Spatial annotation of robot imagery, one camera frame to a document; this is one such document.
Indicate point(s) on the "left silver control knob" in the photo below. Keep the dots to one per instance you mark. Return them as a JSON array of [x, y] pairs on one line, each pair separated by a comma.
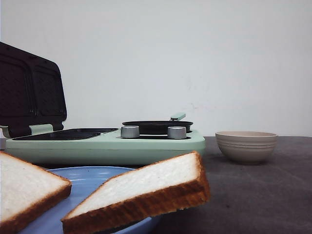
[[129, 131]]

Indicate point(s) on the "toast slice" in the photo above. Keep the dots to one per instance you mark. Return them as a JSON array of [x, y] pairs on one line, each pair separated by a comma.
[[26, 192], [163, 187]]

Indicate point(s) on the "silver control knob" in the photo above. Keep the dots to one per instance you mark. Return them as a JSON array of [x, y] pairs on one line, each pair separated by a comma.
[[176, 132], [129, 131]]

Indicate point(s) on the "beige ribbed bowl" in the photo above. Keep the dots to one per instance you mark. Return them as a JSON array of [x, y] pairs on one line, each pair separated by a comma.
[[246, 147]]

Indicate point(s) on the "black sandwich maker lid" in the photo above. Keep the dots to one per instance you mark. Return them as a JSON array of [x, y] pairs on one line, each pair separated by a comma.
[[31, 92]]

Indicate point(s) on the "black frying pan green handle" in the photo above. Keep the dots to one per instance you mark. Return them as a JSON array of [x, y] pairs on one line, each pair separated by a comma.
[[160, 127]]

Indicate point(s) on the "right silver control knob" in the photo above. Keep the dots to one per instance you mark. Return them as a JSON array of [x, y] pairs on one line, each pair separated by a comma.
[[176, 132]]

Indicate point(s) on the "mint green breakfast maker base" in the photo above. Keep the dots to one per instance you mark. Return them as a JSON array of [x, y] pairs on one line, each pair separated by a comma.
[[97, 146]]

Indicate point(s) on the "blue plate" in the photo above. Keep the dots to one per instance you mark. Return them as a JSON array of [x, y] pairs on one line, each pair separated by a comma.
[[84, 180]]

